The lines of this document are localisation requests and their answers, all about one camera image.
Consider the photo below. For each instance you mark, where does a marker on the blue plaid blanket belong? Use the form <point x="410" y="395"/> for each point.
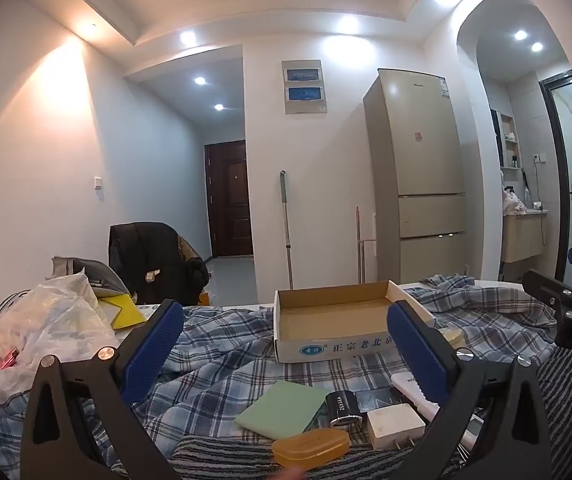
<point x="225" y="360"/>

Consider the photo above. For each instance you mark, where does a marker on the clear plastic case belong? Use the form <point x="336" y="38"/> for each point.
<point x="376" y="400"/>

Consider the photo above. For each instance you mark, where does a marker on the green notepad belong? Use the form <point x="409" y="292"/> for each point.
<point x="281" y="410"/>

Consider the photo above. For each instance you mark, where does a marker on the grey bag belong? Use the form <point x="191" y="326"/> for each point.
<point x="95" y="272"/>

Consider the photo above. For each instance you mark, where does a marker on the wooden chair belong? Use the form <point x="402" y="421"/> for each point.
<point x="188" y="247"/>

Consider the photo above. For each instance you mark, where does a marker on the bathroom vanity cabinet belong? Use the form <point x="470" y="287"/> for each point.
<point x="521" y="237"/>

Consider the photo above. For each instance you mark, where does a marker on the black jacket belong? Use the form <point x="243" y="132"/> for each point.
<point x="155" y="260"/>

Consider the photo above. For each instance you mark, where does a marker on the orange plastic case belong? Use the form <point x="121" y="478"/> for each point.
<point x="311" y="447"/>

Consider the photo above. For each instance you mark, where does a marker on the beige refrigerator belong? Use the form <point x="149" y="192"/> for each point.
<point x="416" y="175"/>

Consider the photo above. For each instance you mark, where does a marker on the clear plastic bag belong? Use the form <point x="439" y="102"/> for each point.
<point x="45" y="320"/>

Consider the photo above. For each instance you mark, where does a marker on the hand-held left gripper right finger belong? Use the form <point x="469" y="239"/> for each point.
<point x="416" y="355"/>

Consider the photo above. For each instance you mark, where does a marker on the brown door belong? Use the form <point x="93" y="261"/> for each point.
<point x="231" y="200"/>

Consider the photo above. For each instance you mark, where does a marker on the red lighter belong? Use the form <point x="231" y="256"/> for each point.
<point x="8" y="358"/>

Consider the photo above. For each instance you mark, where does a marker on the round cream lid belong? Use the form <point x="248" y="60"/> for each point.
<point x="450" y="336"/>

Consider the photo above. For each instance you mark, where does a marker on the wall electrical panel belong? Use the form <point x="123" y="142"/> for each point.
<point x="305" y="87"/>

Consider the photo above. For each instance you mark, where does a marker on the grey striped cloth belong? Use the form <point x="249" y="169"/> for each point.
<point x="215" y="455"/>

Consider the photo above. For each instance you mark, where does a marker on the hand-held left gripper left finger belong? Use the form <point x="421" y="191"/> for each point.
<point x="153" y="350"/>

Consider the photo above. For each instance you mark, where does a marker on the white charger plug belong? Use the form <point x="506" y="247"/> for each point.
<point x="393" y="422"/>

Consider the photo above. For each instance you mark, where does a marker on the pink broom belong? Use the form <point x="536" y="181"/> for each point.
<point x="361" y="250"/>

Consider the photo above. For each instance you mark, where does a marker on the pink cloth on vanity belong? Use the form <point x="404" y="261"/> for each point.
<point x="513" y="202"/>

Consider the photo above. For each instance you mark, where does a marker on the shallow cardboard box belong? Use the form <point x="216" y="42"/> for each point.
<point x="336" y="315"/>

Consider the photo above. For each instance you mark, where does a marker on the wall niche shelf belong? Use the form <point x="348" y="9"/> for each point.
<point x="511" y="140"/>

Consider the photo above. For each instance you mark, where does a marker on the yellow bag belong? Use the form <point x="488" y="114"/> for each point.
<point x="125" y="312"/>

